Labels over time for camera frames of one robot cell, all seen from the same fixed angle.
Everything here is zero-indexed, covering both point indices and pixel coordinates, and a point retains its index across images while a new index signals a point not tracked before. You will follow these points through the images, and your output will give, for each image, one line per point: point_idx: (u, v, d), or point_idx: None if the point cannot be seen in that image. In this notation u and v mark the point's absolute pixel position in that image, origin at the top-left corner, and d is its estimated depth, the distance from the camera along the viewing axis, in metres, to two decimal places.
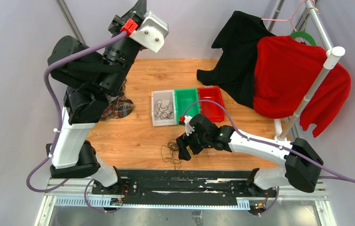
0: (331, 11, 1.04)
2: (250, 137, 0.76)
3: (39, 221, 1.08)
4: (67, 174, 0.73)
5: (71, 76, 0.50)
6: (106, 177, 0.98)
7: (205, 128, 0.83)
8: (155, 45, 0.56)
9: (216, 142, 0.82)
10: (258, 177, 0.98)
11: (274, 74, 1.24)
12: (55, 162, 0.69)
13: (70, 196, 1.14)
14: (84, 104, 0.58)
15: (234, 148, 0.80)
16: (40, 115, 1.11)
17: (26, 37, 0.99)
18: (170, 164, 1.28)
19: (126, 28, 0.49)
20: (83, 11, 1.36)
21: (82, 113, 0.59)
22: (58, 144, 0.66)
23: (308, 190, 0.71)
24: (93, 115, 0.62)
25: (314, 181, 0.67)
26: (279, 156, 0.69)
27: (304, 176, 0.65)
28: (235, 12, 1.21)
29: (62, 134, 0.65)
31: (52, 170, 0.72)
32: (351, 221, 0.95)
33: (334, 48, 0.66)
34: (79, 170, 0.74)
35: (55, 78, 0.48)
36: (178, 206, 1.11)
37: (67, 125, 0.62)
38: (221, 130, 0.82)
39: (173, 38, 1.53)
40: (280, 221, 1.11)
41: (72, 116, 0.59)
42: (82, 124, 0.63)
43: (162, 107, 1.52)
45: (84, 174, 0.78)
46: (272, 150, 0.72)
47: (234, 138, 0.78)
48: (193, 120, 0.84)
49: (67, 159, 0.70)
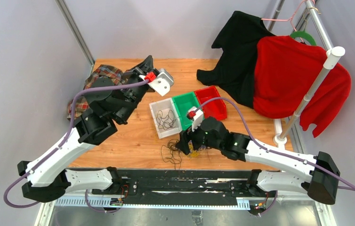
0: (331, 12, 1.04)
2: (270, 149, 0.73)
3: (39, 221, 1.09)
4: (40, 194, 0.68)
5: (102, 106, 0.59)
6: (91, 184, 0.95)
7: (220, 136, 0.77)
8: (163, 90, 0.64)
9: (230, 151, 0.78)
10: (264, 180, 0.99)
11: (274, 74, 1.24)
12: (35, 179, 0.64)
13: (70, 196, 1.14)
14: (101, 129, 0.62)
15: (249, 158, 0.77)
16: (40, 115, 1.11)
17: (26, 37, 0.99)
18: (170, 164, 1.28)
19: (148, 76, 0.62)
20: (82, 11, 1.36)
21: (96, 136, 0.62)
22: (49, 160, 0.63)
23: (328, 203, 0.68)
24: (100, 140, 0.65)
25: (335, 194, 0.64)
26: (304, 172, 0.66)
27: (328, 190, 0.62)
28: (235, 12, 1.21)
29: (58, 152, 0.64)
31: (28, 187, 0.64)
32: (351, 221, 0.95)
33: (335, 48, 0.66)
34: (51, 192, 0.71)
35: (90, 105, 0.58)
36: (178, 206, 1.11)
37: (75, 142, 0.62)
38: (234, 139, 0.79)
39: (173, 38, 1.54)
40: (280, 221, 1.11)
41: (87, 135, 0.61)
42: (88, 144, 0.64)
43: (162, 117, 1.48)
45: (57, 195, 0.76)
46: (295, 165, 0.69)
47: (251, 149, 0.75)
48: (206, 126, 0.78)
49: (46, 179, 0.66)
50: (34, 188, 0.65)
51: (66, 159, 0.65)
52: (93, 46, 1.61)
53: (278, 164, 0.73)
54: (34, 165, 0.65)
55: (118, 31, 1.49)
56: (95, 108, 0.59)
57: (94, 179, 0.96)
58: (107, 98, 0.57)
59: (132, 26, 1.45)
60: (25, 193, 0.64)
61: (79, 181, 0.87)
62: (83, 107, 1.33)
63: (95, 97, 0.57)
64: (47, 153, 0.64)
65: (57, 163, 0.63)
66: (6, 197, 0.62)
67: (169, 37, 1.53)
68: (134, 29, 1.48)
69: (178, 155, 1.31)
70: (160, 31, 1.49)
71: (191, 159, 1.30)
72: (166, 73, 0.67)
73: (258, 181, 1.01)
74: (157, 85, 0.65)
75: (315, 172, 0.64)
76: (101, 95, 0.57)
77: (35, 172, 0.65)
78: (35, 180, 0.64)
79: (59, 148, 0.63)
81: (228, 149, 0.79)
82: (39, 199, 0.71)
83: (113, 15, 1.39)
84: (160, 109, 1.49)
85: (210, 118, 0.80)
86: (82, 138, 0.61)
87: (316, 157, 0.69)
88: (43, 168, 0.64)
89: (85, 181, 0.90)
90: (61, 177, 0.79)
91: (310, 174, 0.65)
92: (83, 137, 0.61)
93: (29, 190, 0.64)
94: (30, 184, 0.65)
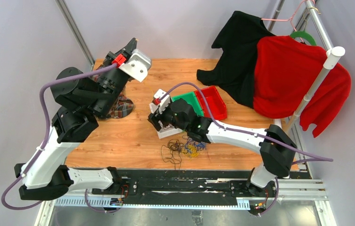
0: (331, 12, 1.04)
2: (227, 127, 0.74)
3: (39, 221, 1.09)
4: (40, 194, 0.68)
5: (71, 100, 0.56)
6: (92, 183, 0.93)
7: (188, 119, 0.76)
8: (140, 76, 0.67)
9: (195, 134, 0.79)
10: (254, 177, 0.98)
11: (273, 74, 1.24)
12: (28, 181, 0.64)
13: (70, 196, 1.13)
14: (78, 125, 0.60)
15: (212, 139, 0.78)
16: (40, 115, 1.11)
17: (26, 37, 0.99)
18: (170, 164, 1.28)
19: (117, 60, 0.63)
20: (83, 11, 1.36)
21: (74, 133, 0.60)
22: (37, 162, 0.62)
23: (284, 175, 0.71)
24: (83, 135, 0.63)
25: (289, 165, 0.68)
26: (255, 144, 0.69)
27: (280, 161, 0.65)
28: (235, 12, 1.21)
29: (43, 154, 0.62)
31: (23, 190, 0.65)
32: (350, 220, 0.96)
33: (335, 48, 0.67)
34: (51, 191, 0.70)
35: (57, 101, 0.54)
36: (178, 206, 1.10)
37: (54, 143, 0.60)
38: (199, 121, 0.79)
39: (173, 38, 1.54)
40: (280, 221, 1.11)
41: (64, 134, 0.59)
42: (70, 142, 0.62)
43: None
45: (61, 193, 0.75)
46: (247, 139, 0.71)
47: (211, 129, 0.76)
48: (176, 108, 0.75)
49: (41, 179, 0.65)
50: (29, 190, 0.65)
51: (56, 157, 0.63)
52: (93, 46, 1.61)
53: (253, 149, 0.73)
54: (24, 168, 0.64)
55: (118, 31, 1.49)
56: (65, 104, 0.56)
57: (95, 178, 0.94)
58: (74, 90, 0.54)
59: (132, 26, 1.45)
60: (21, 196, 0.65)
61: (82, 180, 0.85)
62: None
63: (60, 90, 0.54)
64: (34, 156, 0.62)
65: (45, 164, 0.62)
66: (4, 203, 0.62)
67: (170, 37, 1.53)
68: (134, 29, 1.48)
69: (178, 156, 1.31)
70: (160, 31, 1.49)
71: (191, 159, 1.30)
72: (138, 54, 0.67)
73: (251, 178, 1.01)
74: (131, 68, 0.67)
75: (264, 143, 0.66)
76: (66, 89, 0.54)
77: (27, 175, 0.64)
78: (28, 182, 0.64)
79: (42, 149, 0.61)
81: (193, 131, 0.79)
82: (41, 199, 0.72)
83: (113, 15, 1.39)
84: None
85: (180, 100, 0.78)
86: (59, 137, 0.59)
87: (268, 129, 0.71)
88: (33, 170, 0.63)
89: (86, 180, 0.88)
90: (64, 174, 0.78)
91: (260, 145, 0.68)
92: (61, 136, 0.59)
93: (25, 193, 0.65)
94: (26, 187, 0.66)
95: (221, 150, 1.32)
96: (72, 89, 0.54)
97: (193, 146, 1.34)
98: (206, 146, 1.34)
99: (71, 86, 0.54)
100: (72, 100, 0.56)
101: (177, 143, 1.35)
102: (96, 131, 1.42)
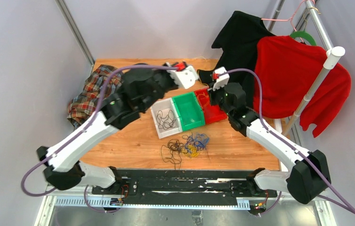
0: (331, 12, 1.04)
2: (271, 130, 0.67)
3: (39, 221, 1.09)
4: (59, 180, 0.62)
5: (137, 89, 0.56)
6: (100, 178, 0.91)
7: (236, 104, 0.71)
8: (188, 83, 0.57)
9: (234, 122, 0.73)
10: (260, 175, 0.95)
11: (274, 74, 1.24)
12: (59, 162, 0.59)
13: (71, 196, 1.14)
14: (128, 113, 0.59)
15: (249, 134, 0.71)
16: (40, 115, 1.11)
17: (26, 38, 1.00)
18: (170, 164, 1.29)
19: (179, 65, 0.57)
20: (83, 12, 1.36)
21: (122, 121, 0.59)
22: (73, 143, 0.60)
23: (301, 201, 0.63)
24: (125, 124, 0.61)
25: (312, 195, 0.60)
26: (290, 159, 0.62)
27: (306, 185, 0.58)
28: (235, 12, 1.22)
29: (83, 134, 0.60)
31: (50, 172, 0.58)
32: (350, 220, 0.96)
33: (335, 48, 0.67)
34: (69, 179, 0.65)
35: (126, 85, 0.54)
36: (178, 206, 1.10)
37: (101, 125, 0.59)
38: (245, 112, 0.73)
39: (173, 38, 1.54)
40: (280, 221, 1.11)
41: (114, 118, 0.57)
42: (113, 129, 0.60)
43: (162, 117, 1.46)
45: (73, 184, 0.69)
46: (285, 151, 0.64)
47: (255, 124, 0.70)
48: (229, 88, 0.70)
49: (69, 162, 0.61)
50: (55, 172, 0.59)
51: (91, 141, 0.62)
52: (93, 46, 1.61)
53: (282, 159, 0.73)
54: (57, 148, 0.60)
55: (118, 31, 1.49)
56: (130, 90, 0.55)
57: (102, 174, 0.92)
58: (148, 80, 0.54)
59: (132, 26, 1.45)
60: (46, 178, 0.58)
61: (90, 173, 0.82)
62: (83, 107, 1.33)
63: (136, 76, 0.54)
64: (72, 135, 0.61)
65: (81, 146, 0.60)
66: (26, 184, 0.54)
67: (169, 37, 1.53)
68: (134, 29, 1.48)
69: (178, 155, 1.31)
70: (160, 31, 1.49)
71: (191, 159, 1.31)
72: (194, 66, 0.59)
73: (256, 175, 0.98)
74: (185, 75, 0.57)
75: (300, 162, 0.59)
76: (142, 76, 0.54)
77: (58, 156, 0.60)
78: (57, 164, 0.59)
79: (83, 131, 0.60)
81: (235, 117, 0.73)
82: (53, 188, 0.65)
83: (113, 16, 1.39)
84: (160, 109, 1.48)
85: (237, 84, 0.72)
86: (109, 120, 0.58)
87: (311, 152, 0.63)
88: (67, 151, 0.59)
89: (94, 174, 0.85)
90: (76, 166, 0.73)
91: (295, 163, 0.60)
92: (111, 118, 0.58)
93: (51, 174, 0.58)
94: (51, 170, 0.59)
95: (221, 150, 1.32)
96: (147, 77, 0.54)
97: (193, 146, 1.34)
98: (205, 146, 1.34)
99: (145, 74, 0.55)
100: (137, 89, 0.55)
101: (177, 143, 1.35)
102: None
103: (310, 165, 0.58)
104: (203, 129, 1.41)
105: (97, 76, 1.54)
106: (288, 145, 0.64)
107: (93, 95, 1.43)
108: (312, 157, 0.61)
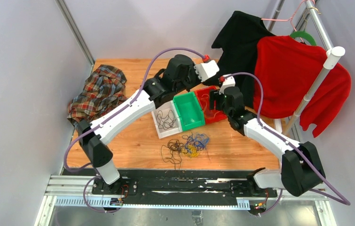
0: (331, 12, 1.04)
2: (265, 125, 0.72)
3: (39, 221, 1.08)
4: (100, 152, 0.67)
5: (179, 73, 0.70)
6: (111, 170, 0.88)
7: (234, 105, 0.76)
8: (211, 72, 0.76)
9: (234, 121, 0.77)
10: (259, 173, 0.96)
11: (273, 74, 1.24)
12: (106, 131, 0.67)
13: (71, 196, 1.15)
14: (166, 92, 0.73)
15: (247, 133, 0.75)
16: (40, 115, 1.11)
17: (26, 38, 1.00)
18: (170, 164, 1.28)
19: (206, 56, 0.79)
20: (83, 12, 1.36)
21: (161, 99, 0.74)
22: (120, 115, 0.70)
23: (295, 195, 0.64)
24: (162, 101, 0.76)
25: (305, 186, 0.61)
26: (281, 149, 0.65)
27: (295, 173, 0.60)
28: (235, 12, 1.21)
29: (129, 108, 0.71)
31: (98, 140, 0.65)
32: (350, 220, 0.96)
33: (335, 48, 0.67)
34: (106, 154, 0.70)
35: (173, 68, 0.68)
36: (178, 206, 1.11)
37: (145, 100, 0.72)
38: (243, 113, 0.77)
39: (173, 38, 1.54)
40: (280, 221, 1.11)
41: (158, 94, 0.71)
42: (152, 105, 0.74)
43: (162, 117, 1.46)
45: (102, 164, 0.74)
46: (277, 142, 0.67)
47: (251, 122, 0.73)
48: (228, 90, 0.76)
49: (112, 134, 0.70)
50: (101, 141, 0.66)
51: (133, 116, 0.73)
52: (93, 46, 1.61)
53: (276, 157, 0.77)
54: (104, 119, 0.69)
55: (118, 31, 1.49)
56: (175, 71, 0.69)
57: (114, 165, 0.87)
58: (189, 65, 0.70)
59: (132, 26, 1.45)
60: (94, 145, 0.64)
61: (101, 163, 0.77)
62: (83, 107, 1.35)
63: (181, 61, 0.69)
64: (118, 108, 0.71)
65: (126, 117, 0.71)
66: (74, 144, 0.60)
67: (169, 37, 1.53)
68: (134, 29, 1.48)
69: (178, 155, 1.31)
70: (160, 32, 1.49)
71: (191, 159, 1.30)
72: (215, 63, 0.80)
73: (255, 174, 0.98)
74: (210, 65, 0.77)
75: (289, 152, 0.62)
76: (185, 62, 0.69)
77: (104, 126, 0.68)
78: (104, 133, 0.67)
79: (130, 105, 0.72)
81: (234, 118, 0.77)
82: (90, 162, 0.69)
83: (113, 16, 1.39)
84: (160, 109, 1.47)
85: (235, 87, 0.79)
86: (152, 96, 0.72)
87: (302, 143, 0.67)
88: (114, 122, 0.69)
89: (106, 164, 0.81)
90: None
91: (285, 151, 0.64)
92: (154, 95, 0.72)
93: (98, 142, 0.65)
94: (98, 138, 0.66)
95: (221, 150, 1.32)
96: (189, 62, 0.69)
97: (193, 146, 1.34)
98: (205, 147, 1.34)
99: (187, 60, 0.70)
100: (179, 72, 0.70)
101: (177, 143, 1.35)
102: None
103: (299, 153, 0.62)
104: (203, 129, 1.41)
105: (97, 76, 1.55)
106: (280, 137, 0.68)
107: (93, 95, 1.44)
108: (303, 148, 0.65)
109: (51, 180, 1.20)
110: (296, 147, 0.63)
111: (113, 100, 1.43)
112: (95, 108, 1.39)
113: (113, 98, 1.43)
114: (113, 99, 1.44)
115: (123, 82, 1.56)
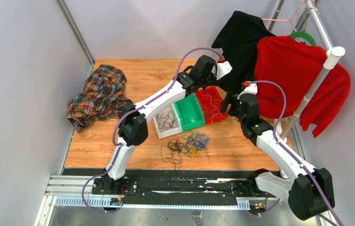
0: (331, 12, 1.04)
2: (280, 141, 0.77)
3: (39, 221, 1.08)
4: (141, 130, 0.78)
5: (206, 69, 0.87)
6: (124, 164, 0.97)
7: (249, 112, 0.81)
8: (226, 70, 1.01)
9: (248, 130, 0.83)
10: (263, 176, 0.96)
11: (273, 74, 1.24)
12: (148, 111, 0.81)
13: (70, 196, 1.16)
14: (194, 85, 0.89)
15: (260, 143, 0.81)
16: (40, 115, 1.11)
17: (26, 38, 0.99)
18: (170, 164, 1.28)
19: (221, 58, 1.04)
20: (82, 12, 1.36)
21: (190, 89, 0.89)
22: (159, 99, 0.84)
23: (300, 218, 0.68)
24: (191, 91, 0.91)
25: (312, 211, 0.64)
26: (294, 172, 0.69)
27: (305, 199, 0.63)
28: (235, 12, 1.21)
29: (166, 94, 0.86)
31: (142, 118, 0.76)
32: (351, 220, 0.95)
33: (334, 48, 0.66)
34: (143, 133, 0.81)
35: (204, 64, 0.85)
36: (177, 206, 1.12)
37: (179, 89, 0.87)
38: (258, 122, 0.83)
39: (173, 38, 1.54)
40: (280, 221, 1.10)
41: (189, 84, 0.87)
42: (182, 94, 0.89)
43: (162, 117, 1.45)
45: (138, 143, 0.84)
46: (291, 164, 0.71)
47: (265, 134, 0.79)
48: (243, 97, 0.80)
49: (153, 114, 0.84)
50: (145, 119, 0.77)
51: (168, 101, 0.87)
52: (92, 46, 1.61)
53: (276, 157, 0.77)
54: (148, 101, 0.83)
55: (118, 31, 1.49)
56: (204, 68, 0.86)
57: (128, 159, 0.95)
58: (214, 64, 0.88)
59: (132, 26, 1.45)
60: (140, 123, 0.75)
61: (122, 152, 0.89)
62: (83, 107, 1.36)
63: (209, 61, 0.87)
64: (157, 94, 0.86)
65: (164, 101, 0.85)
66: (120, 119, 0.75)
67: (169, 37, 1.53)
68: (133, 29, 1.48)
69: (178, 156, 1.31)
70: (160, 32, 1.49)
71: (191, 159, 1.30)
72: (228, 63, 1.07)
73: (257, 176, 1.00)
74: (224, 65, 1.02)
75: (302, 176, 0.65)
76: (211, 61, 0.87)
77: (147, 108, 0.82)
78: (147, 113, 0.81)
79: (167, 91, 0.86)
81: (248, 126, 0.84)
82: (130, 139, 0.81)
83: (113, 16, 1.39)
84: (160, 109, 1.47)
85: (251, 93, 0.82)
86: (184, 87, 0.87)
87: (315, 168, 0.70)
88: (155, 104, 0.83)
89: (123, 157, 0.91)
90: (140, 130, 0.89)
91: (298, 175, 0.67)
92: (186, 85, 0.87)
93: (142, 120, 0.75)
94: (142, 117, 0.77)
95: (221, 150, 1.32)
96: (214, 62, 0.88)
97: (193, 146, 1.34)
98: (205, 147, 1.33)
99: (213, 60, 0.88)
100: (207, 68, 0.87)
101: (177, 143, 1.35)
102: (95, 131, 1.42)
103: (312, 179, 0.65)
104: (203, 129, 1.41)
105: (97, 76, 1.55)
106: (295, 159, 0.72)
107: (93, 95, 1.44)
108: (316, 173, 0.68)
109: (51, 180, 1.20)
110: (310, 172, 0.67)
111: (113, 100, 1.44)
112: (95, 108, 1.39)
113: (113, 98, 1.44)
114: (113, 99, 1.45)
115: (123, 82, 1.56)
